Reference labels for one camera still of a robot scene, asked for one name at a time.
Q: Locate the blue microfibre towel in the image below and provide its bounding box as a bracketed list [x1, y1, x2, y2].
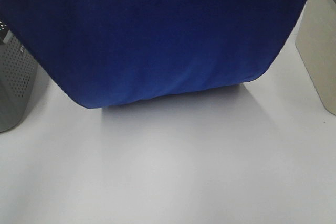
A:
[1, 0, 307, 109]

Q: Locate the grey perforated laundry basket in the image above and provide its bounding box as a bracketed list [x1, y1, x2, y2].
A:
[1, 21, 37, 132]

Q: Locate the beige storage box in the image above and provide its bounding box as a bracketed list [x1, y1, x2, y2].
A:
[295, 0, 335, 114]

